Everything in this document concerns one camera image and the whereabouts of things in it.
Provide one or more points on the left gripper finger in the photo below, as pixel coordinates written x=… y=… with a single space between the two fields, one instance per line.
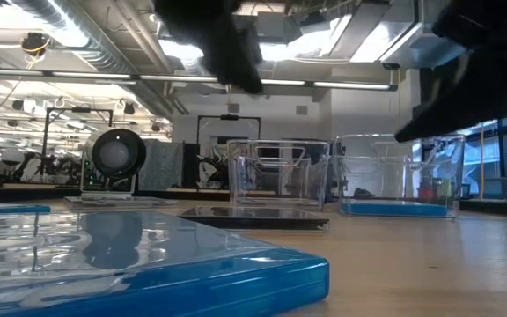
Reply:
x=240 y=61

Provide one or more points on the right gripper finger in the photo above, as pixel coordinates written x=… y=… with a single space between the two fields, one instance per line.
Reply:
x=478 y=114

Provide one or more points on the blue plastic jewel case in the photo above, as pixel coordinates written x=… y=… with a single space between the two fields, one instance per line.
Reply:
x=11 y=209
x=394 y=209
x=170 y=282

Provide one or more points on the black CD jewel case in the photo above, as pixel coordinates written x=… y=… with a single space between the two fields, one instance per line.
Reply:
x=253 y=218
x=121 y=202

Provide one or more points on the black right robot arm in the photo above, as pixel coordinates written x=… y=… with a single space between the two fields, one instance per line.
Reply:
x=500 y=19

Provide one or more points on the yellow vertical pole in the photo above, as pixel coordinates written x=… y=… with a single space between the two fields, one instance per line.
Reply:
x=482 y=163

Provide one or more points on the long ceiling light strip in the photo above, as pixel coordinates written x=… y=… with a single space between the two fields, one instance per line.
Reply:
x=170 y=78

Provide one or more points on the clear plastic bin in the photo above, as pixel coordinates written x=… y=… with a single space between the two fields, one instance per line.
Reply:
x=280 y=176
x=390 y=176

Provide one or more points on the grey fabric partition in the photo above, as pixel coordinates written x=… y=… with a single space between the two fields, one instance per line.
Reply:
x=161 y=165

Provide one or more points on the black ceiling device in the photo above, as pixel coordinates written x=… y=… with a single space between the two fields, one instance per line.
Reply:
x=35 y=43

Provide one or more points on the black metal rig frame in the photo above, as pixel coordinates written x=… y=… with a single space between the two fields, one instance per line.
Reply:
x=47 y=141
x=229 y=117

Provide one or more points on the black metal table frame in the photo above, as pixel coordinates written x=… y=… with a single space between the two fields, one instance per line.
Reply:
x=495 y=207

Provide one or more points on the rectangular silver air duct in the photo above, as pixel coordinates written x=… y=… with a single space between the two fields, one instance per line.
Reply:
x=390 y=39

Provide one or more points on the round silver air duct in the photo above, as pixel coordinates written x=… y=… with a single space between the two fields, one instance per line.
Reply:
x=82 y=35

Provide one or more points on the white cylindrical camera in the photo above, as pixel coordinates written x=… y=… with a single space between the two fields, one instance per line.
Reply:
x=115 y=154

